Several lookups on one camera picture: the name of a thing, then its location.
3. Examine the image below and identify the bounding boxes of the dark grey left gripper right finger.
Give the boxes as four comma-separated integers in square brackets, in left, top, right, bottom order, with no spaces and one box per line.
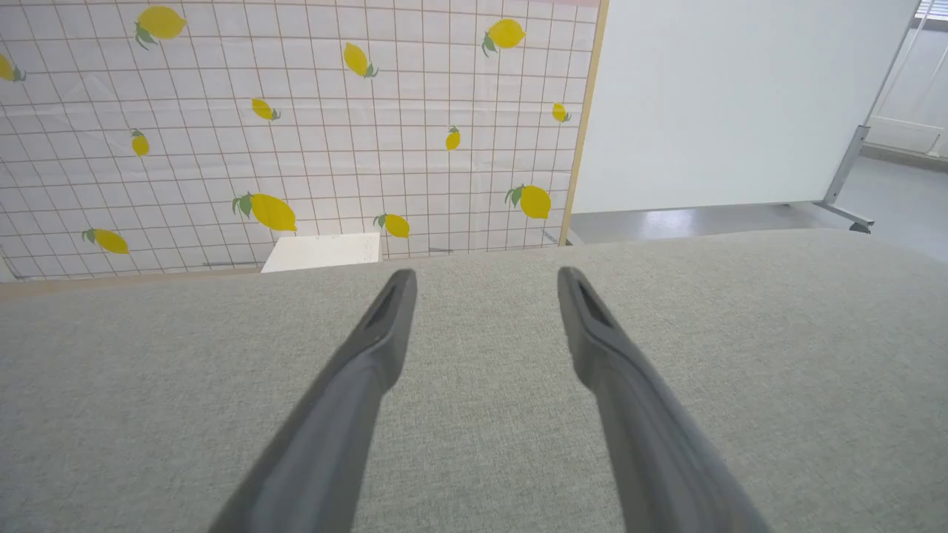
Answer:
[557,266,771,533]

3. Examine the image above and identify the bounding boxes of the white board on metal stand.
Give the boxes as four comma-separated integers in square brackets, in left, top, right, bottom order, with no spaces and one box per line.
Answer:
[570,0,935,235]

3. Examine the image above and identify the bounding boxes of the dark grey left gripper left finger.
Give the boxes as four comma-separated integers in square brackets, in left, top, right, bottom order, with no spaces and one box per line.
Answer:
[210,268,418,533]

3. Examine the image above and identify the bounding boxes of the white rectangular box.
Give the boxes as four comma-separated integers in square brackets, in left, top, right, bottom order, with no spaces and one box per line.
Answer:
[260,232,382,274]

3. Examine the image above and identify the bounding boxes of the lemon print partition screen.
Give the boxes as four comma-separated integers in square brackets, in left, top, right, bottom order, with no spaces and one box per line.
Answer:
[0,0,610,283]

